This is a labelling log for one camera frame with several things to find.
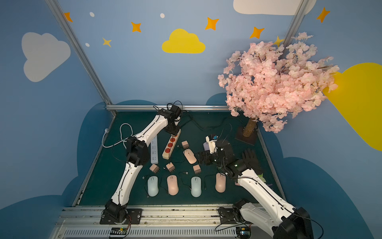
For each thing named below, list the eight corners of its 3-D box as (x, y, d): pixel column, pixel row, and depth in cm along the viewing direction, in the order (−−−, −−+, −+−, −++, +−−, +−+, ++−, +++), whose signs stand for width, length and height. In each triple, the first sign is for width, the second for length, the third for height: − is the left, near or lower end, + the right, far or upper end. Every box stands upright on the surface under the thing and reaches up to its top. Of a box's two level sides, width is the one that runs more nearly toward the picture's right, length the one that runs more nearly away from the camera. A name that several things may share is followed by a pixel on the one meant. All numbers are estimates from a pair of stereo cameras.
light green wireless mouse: (149, 197, 82) (147, 196, 80) (148, 178, 89) (147, 177, 87) (159, 195, 83) (158, 193, 81) (157, 176, 90) (157, 174, 87)
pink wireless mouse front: (169, 196, 82) (168, 195, 80) (167, 177, 89) (166, 175, 87) (179, 194, 83) (179, 193, 81) (176, 175, 90) (176, 173, 88)
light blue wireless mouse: (190, 197, 82) (190, 196, 80) (190, 177, 89) (190, 176, 87) (201, 197, 82) (201, 196, 80) (201, 177, 89) (201, 176, 87)
